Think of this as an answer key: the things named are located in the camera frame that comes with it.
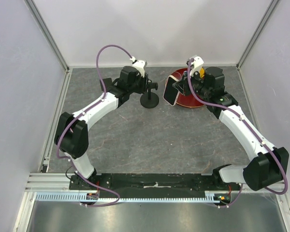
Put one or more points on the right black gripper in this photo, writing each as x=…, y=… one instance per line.
x=196, y=75

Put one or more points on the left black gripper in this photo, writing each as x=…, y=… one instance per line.
x=143, y=82

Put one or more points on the pink-cased smartphone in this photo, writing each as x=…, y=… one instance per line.
x=170, y=94

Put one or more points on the black round-base phone stand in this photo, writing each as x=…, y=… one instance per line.
x=150, y=99

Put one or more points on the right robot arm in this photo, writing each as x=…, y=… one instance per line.
x=268, y=164

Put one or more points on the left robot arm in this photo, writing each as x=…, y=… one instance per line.
x=71, y=136

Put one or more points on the black folding phone stand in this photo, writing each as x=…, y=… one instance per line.
x=105, y=83

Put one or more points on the yellow mug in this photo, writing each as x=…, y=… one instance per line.
x=202, y=73

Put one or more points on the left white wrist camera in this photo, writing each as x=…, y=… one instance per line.
x=140, y=65

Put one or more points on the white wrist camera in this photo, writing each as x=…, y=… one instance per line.
x=140, y=65
x=195, y=64

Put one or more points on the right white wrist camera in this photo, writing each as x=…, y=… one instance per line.
x=195, y=64

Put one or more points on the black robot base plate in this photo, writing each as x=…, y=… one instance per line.
x=156, y=186

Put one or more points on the left aluminium frame post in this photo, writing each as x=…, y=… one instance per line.
x=46, y=32

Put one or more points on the aluminium frame post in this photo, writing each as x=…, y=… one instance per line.
x=258, y=31
x=46, y=32

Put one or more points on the slotted cable duct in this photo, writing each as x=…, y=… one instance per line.
x=85, y=197

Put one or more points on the right aluminium frame post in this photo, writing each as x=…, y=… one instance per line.
x=258, y=31

